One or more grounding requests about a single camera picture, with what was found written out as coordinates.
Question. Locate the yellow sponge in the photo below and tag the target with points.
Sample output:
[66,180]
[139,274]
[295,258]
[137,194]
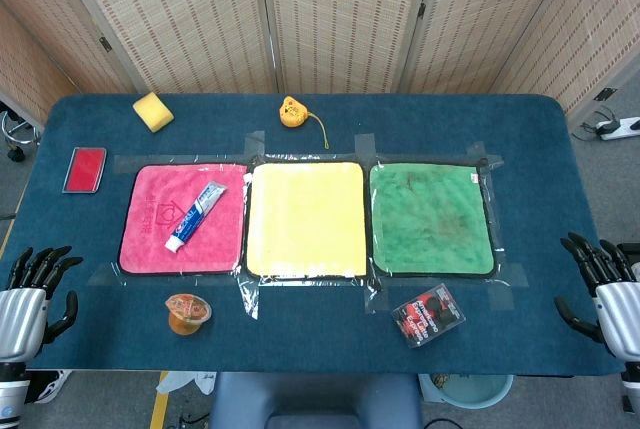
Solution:
[153,112]

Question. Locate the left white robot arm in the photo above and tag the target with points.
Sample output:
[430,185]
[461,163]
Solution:
[11,389]

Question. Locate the white power strip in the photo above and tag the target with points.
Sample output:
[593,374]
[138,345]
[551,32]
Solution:
[617,128]

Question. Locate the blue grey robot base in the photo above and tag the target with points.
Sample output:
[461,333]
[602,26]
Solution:
[315,399]

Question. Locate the chrome stool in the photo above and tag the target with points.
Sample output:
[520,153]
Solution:
[17,134]

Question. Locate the blue carpet table cover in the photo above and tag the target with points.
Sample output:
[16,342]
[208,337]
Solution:
[320,329]

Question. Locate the white plastic bag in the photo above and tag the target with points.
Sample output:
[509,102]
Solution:
[192,381]

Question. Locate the orange jelly cup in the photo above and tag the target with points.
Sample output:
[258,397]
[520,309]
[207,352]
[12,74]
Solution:
[187,316]

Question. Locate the red flat case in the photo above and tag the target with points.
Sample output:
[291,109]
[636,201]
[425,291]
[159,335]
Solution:
[85,170]

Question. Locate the yellow cloth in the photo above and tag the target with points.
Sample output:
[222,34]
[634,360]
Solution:
[306,219]

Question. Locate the pink cloth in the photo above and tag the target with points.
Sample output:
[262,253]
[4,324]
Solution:
[150,249]

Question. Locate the light blue bucket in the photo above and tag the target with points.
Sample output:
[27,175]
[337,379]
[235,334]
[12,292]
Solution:
[470,391]

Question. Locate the bamboo folding screen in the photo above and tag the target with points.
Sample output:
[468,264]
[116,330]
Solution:
[340,19]

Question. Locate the blue white toothpaste tube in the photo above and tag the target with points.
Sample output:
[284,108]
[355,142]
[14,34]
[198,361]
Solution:
[192,219]

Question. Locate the orange tape measure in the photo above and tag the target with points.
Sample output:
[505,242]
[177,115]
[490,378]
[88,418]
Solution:
[291,111]

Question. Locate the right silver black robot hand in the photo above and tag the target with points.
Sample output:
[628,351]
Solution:
[622,309]

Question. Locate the green cloth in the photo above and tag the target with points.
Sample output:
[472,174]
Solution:
[430,219]

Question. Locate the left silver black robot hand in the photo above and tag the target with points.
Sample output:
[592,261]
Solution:
[22,314]

